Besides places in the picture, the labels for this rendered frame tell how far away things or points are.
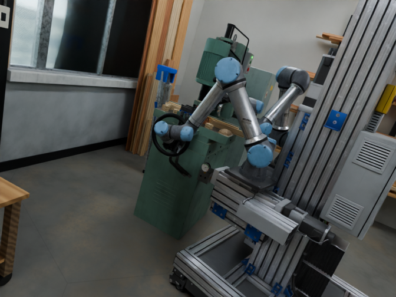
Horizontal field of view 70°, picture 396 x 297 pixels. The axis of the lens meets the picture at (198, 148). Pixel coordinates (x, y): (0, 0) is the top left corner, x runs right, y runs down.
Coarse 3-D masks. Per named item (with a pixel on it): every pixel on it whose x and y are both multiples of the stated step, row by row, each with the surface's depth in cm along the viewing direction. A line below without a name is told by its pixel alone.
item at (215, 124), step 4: (172, 104) 218; (172, 108) 218; (176, 108) 217; (212, 120) 206; (212, 124) 207; (216, 124) 205; (220, 124) 204; (224, 124) 203; (220, 128) 205; (224, 128) 203; (228, 128) 202; (232, 128) 201; (232, 132) 201; (236, 132) 200; (240, 132) 199; (240, 136) 199
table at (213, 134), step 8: (160, 112) 205; (168, 112) 205; (168, 120) 203; (200, 128) 194; (216, 128) 201; (208, 136) 193; (216, 136) 190; (224, 136) 188; (232, 136) 196; (224, 144) 189
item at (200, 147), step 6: (192, 138) 198; (192, 144) 198; (198, 144) 197; (204, 144) 195; (210, 144) 196; (216, 144) 208; (222, 144) 223; (228, 144) 241; (192, 150) 199; (198, 150) 197; (204, 150) 195; (210, 150) 200; (216, 150) 214
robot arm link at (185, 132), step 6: (174, 126) 144; (180, 126) 144; (186, 126) 144; (174, 132) 142; (180, 132) 141; (186, 132) 141; (192, 132) 145; (174, 138) 144; (180, 138) 143; (186, 138) 142
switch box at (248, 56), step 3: (243, 54) 217; (246, 54) 216; (249, 54) 215; (252, 54) 219; (246, 57) 217; (249, 57) 216; (246, 60) 217; (249, 60) 218; (243, 63) 218; (246, 63) 217; (243, 66) 219; (246, 66) 218; (249, 66) 224; (243, 69) 219; (246, 69) 220; (243, 72) 219; (246, 72) 224
